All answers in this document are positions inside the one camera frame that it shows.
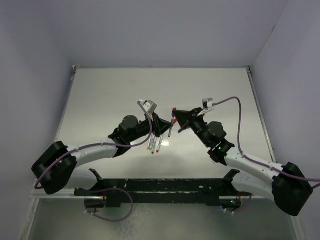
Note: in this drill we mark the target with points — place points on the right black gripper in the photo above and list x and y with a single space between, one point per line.
185 118

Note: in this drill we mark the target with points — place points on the yellow-end white marker pen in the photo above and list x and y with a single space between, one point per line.
151 142

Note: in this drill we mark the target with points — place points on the red-end white marker pen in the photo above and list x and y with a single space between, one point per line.
159 143

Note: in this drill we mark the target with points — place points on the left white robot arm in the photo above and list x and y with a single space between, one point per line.
55 169

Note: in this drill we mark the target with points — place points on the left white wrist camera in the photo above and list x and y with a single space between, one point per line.
148 105

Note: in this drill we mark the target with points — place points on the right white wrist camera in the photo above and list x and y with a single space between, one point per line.
207 104

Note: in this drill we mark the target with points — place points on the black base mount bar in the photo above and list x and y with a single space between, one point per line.
111 193

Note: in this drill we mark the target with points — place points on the aluminium frame rail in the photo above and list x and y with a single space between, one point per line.
281 185

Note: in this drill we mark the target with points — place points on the purple-end white marker pen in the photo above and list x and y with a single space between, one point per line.
171 126

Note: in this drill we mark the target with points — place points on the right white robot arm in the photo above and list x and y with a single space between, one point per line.
256 176

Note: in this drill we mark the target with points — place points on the green-end white marker pen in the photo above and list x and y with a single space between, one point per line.
153 143

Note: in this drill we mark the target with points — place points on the blue-end white marker pen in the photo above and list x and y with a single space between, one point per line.
154 145

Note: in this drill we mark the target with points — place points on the purple pen cap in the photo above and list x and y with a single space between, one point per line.
173 112

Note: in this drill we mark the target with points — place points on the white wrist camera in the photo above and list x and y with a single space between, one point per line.
207 104
148 105

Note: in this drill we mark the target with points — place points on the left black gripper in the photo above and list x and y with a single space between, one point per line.
160 125

